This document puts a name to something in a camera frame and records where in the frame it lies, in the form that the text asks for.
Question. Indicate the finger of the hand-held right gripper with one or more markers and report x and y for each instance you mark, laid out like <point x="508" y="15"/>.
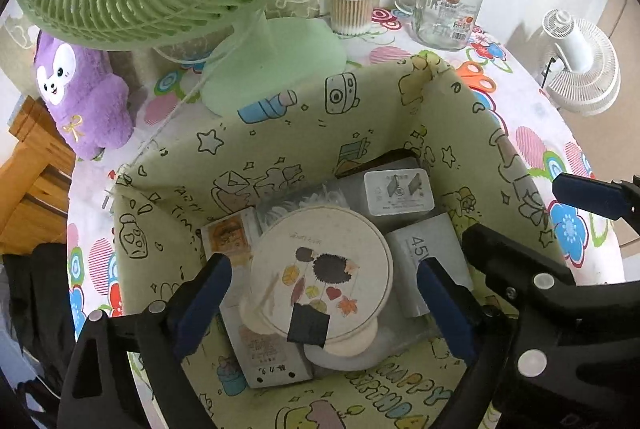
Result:
<point x="590" y="196"/>
<point x="515" y="259"/>

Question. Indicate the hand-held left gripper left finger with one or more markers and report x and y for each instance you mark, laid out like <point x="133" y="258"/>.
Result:
<point x="200" y="304"/>

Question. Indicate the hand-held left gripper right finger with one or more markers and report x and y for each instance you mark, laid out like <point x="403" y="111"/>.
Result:
<point x="445" y="309"/>

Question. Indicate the white cube charger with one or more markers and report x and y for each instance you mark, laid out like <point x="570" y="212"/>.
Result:
<point x="395" y="194"/>

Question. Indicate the round hedgehog print coaster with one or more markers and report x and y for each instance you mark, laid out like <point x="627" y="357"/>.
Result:
<point x="320" y="249"/>

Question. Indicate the cartoon print storage box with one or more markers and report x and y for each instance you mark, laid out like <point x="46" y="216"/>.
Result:
<point x="280" y="129"/>

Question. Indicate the white rectangular box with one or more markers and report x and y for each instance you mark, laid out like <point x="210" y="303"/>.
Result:
<point x="425" y="249"/>

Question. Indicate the brown and white carton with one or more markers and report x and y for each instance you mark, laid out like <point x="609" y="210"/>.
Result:
<point x="270" y="359"/>

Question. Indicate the white floor fan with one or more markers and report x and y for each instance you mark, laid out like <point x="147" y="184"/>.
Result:
<point x="575" y="44"/>

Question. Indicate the black cloth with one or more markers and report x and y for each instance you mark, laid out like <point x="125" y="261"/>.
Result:
<point x="40" y="309"/>

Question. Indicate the orange scissors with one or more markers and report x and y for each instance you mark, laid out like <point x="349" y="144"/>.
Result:
<point x="472" y="74"/>

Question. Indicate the wooden chair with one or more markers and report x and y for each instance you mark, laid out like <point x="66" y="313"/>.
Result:
<point x="35" y="189"/>

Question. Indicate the purple plush toy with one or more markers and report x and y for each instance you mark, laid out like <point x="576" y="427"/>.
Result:
<point x="85" y="109"/>

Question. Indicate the cotton swab container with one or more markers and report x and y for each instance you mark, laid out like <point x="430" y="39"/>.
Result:
<point x="350" y="6"/>

